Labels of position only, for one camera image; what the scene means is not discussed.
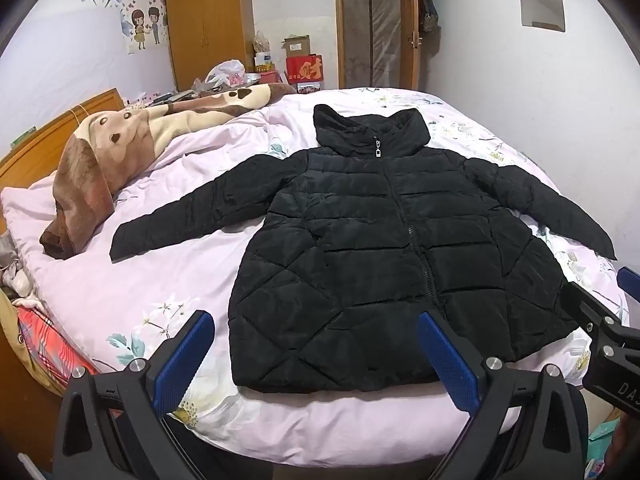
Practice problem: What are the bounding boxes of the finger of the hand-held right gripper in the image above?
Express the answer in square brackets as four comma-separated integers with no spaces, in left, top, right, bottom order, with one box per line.
[562,280,628,331]
[617,266,640,306]

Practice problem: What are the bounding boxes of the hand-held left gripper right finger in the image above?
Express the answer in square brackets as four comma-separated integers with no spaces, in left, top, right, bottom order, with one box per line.
[417,311,588,480]

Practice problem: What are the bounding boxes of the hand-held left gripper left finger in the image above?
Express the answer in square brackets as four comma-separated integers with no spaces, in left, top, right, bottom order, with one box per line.
[52,310,216,480]

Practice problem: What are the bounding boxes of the black puffer jacket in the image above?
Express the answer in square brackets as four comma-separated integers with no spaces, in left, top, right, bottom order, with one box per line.
[110,104,618,395]

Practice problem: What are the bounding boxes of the pink floral duvet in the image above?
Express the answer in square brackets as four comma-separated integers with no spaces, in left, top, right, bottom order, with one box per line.
[0,86,631,456]

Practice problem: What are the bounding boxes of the red plaid cloth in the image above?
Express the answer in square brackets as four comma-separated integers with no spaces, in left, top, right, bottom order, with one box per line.
[15,305,101,391]

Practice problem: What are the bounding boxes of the brown printed blanket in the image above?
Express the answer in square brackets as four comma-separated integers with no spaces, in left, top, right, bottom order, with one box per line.
[40,82,296,261]

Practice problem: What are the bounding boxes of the wooden headboard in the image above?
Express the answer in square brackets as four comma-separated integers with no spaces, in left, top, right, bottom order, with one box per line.
[0,87,126,236]

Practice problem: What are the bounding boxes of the white plastic bag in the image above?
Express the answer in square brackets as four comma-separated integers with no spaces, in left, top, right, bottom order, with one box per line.
[204,59,247,88]

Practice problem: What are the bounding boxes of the red gift box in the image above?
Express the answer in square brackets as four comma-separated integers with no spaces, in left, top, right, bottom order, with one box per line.
[286,54,323,84]

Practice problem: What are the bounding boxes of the cardboard box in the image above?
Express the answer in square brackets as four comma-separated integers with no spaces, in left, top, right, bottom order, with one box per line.
[280,35,312,60]

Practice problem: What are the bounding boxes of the wooden wardrobe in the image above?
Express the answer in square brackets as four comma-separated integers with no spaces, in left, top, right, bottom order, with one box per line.
[164,0,256,92]

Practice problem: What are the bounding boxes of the wooden door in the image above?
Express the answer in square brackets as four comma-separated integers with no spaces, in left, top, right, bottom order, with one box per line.
[333,0,421,92]

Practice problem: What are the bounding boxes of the hanging bags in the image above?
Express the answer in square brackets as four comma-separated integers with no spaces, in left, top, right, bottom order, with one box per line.
[416,0,441,33]

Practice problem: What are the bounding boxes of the white wall panel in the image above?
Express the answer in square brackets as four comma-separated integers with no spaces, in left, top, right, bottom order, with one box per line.
[518,0,567,31]

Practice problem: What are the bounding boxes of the cartoon couple wall sticker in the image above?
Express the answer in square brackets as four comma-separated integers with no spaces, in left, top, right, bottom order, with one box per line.
[119,2,168,55]

